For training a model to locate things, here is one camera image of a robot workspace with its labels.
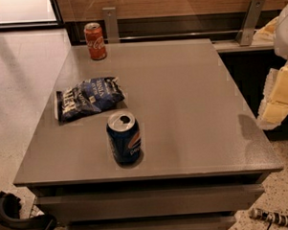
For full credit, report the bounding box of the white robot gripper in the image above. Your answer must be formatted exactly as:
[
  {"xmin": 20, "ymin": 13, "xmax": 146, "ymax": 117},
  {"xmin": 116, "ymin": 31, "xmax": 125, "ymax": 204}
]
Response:
[{"xmin": 253, "ymin": 4, "xmax": 288, "ymax": 130}]

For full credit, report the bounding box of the blue Pepsi can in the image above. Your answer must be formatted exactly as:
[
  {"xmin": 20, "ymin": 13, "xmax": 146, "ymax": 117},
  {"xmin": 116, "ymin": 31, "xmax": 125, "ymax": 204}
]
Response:
[{"xmin": 106, "ymin": 110, "xmax": 142, "ymax": 165}]

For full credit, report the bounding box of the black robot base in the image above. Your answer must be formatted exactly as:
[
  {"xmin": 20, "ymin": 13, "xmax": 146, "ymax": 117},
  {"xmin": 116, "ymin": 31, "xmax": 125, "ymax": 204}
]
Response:
[{"xmin": 0, "ymin": 192, "xmax": 56, "ymax": 230}]

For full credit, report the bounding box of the red Coca-Cola can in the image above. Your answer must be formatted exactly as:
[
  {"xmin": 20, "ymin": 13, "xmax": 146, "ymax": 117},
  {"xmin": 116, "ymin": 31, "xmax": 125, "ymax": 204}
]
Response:
[{"xmin": 84, "ymin": 22, "xmax": 107, "ymax": 60}]

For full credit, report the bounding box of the grey table with drawers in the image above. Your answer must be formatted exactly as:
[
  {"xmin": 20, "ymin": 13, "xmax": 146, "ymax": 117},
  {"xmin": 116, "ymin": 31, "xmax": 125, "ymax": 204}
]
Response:
[{"xmin": 14, "ymin": 39, "xmax": 282, "ymax": 230}]

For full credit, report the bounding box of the black and white striped object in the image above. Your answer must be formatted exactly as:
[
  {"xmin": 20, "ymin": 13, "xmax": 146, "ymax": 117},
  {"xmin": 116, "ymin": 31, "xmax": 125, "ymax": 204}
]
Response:
[{"xmin": 249, "ymin": 208, "xmax": 288, "ymax": 228}]

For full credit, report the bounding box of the dark blue chip bag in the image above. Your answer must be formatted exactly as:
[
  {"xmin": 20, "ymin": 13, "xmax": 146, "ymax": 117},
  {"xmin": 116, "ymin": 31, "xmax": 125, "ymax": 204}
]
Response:
[{"xmin": 55, "ymin": 77, "xmax": 125, "ymax": 124}]

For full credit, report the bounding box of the right metal bracket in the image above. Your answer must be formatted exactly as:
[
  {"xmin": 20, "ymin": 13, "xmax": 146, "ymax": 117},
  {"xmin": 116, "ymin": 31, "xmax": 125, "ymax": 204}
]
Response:
[{"xmin": 235, "ymin": 0, "xmax": 265, "ymax": 46}]

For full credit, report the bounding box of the metal bracket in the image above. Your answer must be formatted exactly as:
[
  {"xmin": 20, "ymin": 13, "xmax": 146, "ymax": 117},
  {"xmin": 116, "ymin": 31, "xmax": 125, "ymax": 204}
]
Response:
[
  {"xmin": 102, "ymin": 7, "xmax": 120, "ymax": 43},
  {"xmin": 235, "ymin": 0, "xmax": 265, "ymax": 46}
]

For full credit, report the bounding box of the left metal bracket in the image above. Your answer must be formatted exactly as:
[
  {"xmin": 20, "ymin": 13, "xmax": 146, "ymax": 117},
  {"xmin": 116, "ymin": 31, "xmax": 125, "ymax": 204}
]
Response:
[{"xmin": 102, "ymin": 7, "xmax": 120, "ymax": 43}]

